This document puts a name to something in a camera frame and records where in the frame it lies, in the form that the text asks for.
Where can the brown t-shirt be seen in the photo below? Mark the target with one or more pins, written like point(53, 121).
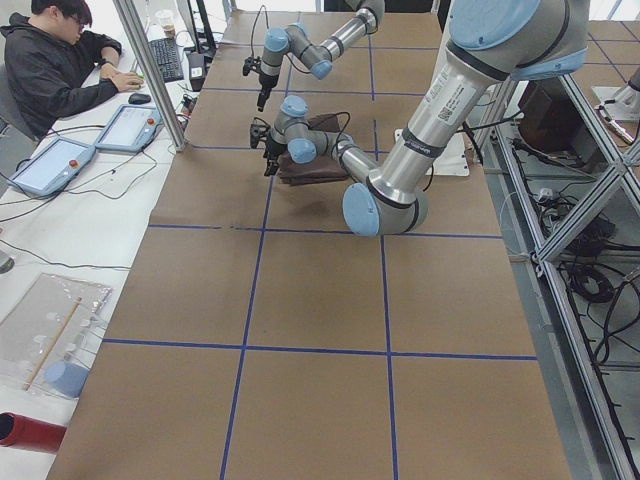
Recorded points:
point(323, 169)

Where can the red cylinder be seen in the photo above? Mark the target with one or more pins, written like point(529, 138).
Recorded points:
point(26, 433)

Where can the black keyboard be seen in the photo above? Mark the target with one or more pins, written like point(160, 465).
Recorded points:
point(166, 53)

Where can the near teach pendant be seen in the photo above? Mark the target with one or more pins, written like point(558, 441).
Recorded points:
point(53, 168)

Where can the teach pendant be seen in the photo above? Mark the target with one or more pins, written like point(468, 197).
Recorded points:
point(130, 129)
point(53, 168)

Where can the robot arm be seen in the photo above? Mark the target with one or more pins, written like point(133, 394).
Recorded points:
point(489, 42)
point(317, 58)

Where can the blue cup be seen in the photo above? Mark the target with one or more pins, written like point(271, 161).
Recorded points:
point(66, 377)

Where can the person in black jacket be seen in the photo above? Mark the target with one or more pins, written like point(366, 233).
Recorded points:
point(57, 67)

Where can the clear acrylic rack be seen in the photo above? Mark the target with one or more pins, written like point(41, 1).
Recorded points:
point(30, 325)

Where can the far teach pendant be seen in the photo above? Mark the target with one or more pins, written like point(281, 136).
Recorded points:
point(130, 129)

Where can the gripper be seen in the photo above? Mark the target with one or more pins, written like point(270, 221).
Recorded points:
point(263, 83)
point(273, 147)

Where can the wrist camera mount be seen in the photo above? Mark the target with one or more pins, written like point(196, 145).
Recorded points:
point(252, 65)
point(258, 132)

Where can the computer mouse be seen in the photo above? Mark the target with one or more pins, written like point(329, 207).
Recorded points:
point(139, 99)

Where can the aluminium frame post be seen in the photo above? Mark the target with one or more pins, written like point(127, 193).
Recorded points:
point(137, 37)

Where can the brown paper table cover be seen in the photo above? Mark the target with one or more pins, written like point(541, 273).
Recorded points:
point(257, 338)

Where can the paper coffee cup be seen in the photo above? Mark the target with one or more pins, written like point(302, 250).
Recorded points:
point(165, 19)

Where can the wooden dowel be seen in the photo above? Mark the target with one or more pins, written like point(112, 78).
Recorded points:
point(48, 349)

